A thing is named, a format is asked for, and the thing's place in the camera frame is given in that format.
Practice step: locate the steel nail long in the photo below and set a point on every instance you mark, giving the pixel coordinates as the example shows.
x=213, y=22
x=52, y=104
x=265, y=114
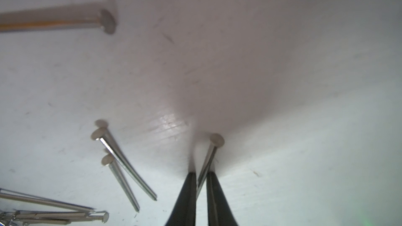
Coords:
x=103, y=135

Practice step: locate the steel nail blurred near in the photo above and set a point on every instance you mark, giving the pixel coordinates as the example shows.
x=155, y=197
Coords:
x=89, y=15

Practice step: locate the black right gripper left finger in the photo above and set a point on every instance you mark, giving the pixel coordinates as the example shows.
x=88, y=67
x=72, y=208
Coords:
x=184, y=211

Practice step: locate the steel nail short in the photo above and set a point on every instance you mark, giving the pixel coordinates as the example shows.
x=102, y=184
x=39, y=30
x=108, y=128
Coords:
x=110, y=161

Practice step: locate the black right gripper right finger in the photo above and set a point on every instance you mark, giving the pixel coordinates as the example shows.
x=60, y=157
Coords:
x=219, y=212

